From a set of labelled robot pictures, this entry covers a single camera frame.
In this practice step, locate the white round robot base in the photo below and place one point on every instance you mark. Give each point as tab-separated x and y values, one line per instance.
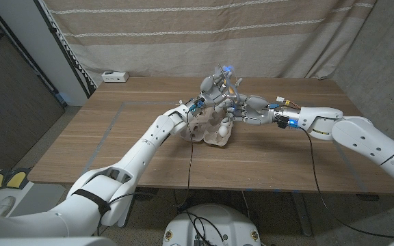
231	225

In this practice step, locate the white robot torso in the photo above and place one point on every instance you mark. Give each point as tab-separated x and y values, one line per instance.
46	242

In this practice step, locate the beige striped curtain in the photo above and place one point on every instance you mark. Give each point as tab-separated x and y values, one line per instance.
286	34

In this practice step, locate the black slanted frame post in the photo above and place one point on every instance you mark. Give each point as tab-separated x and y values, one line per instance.
58	41

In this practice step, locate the white egg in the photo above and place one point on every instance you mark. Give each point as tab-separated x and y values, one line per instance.
223	130

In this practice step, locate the grey cardboard egg carton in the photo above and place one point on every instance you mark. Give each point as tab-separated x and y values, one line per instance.
214	136

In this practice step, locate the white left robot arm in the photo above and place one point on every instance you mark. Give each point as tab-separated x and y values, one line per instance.
149	140

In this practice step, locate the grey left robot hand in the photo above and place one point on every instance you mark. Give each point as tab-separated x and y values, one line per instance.
212	92

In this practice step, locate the white table leg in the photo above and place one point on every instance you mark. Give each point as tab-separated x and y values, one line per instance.
303	215

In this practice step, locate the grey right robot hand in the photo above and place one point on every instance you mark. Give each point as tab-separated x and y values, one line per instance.
255	111

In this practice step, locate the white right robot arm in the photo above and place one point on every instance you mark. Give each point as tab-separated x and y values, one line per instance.
364	136

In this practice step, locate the white power strip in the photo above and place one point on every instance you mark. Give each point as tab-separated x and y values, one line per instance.
115	76

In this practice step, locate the black ribbed round object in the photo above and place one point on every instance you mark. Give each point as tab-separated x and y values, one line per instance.
152	195

